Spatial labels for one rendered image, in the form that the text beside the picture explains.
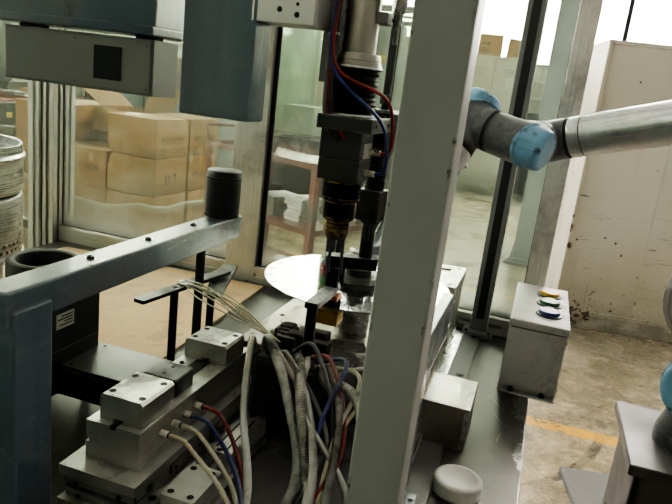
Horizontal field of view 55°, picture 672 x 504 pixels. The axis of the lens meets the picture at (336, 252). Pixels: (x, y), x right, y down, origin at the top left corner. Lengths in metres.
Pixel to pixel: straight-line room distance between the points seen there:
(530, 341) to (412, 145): 0.89
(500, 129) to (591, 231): 3.05
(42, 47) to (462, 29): 0.86
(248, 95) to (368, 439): 0.55
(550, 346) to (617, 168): 2.93
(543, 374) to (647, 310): 3.11
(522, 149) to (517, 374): 0.44
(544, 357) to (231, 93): 0.75
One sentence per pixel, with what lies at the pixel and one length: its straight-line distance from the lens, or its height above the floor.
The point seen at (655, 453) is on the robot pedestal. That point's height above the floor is 0.75.
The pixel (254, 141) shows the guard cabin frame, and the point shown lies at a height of 1.12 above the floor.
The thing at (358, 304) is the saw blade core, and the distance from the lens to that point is 1.03.
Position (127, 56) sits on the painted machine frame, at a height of 1.29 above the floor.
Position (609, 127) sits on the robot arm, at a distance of 1.22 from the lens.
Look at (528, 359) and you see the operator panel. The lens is 1.29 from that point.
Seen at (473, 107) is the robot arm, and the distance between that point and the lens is 1.19.
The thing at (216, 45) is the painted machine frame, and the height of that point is 1.31.
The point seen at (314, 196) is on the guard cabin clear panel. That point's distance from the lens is 1.65.
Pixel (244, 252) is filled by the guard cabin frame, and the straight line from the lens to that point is 1.73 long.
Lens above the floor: 1.28
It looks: 14 degrees down
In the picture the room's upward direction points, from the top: 7 degrees clockwise
